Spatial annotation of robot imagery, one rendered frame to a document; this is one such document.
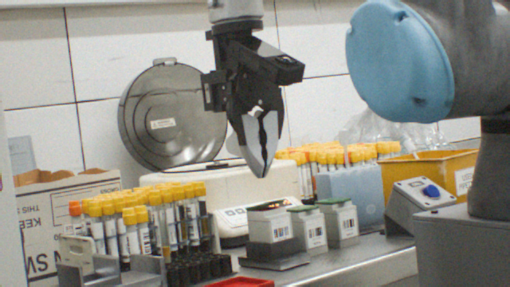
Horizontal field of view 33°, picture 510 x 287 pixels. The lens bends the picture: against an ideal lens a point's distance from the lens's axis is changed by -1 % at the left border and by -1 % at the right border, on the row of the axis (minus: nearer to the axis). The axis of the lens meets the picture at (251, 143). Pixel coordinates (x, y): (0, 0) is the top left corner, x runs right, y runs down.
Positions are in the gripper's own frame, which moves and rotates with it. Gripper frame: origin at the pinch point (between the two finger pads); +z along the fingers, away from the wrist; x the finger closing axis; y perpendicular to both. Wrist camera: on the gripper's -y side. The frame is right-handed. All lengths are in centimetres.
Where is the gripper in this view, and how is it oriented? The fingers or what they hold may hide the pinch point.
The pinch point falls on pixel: (264, 168)
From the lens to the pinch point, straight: 116.0
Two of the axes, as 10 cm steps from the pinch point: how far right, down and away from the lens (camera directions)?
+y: -6.3, 0.3, 7.8
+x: -7.7, 1.2, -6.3
